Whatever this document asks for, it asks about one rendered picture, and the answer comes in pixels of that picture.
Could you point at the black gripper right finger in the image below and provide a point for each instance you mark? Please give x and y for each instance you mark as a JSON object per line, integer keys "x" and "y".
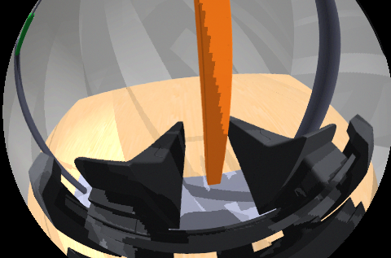
{"x": 269, "y": 160}

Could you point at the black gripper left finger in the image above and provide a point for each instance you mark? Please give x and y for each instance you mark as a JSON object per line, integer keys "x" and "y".
{"x": 154, "y": 175}

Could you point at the orange handle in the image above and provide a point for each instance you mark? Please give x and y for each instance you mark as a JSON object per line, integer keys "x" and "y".
{"x": 213, "y": 29}

